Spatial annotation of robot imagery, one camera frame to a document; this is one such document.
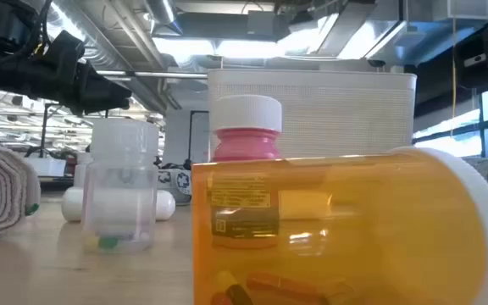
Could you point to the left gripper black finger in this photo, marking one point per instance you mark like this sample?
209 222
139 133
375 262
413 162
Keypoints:
104 91
108 109

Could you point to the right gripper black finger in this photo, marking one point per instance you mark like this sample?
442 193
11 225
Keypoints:
475 60

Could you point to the clear vial with capsules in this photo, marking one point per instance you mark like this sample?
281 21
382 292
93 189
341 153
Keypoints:
121 148

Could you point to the small white bottle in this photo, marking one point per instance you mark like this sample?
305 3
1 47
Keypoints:
82 171
165 205

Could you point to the blue circle print cloth pack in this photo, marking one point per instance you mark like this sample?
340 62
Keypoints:
176 182

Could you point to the pink bottle white cap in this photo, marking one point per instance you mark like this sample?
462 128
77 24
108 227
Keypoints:
246 114

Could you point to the orange pill bottle white cap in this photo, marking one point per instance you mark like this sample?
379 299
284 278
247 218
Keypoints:
354 233

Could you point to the white plastic basket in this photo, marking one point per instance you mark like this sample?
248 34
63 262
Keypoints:
333 114

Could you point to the black stand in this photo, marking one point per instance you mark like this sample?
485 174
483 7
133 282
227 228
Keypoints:
44 127

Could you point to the white ceiling box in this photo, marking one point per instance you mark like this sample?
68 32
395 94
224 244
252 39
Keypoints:
464 10

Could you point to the silver ceiling pipe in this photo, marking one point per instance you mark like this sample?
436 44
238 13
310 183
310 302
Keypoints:
163 75

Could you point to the ceiling light panel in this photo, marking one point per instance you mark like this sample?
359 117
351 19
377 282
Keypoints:
184 47

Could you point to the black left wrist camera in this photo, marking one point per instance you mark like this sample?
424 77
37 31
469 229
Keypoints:
64 51

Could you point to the silver ventilation duct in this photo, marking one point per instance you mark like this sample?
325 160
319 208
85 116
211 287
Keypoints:
161 12

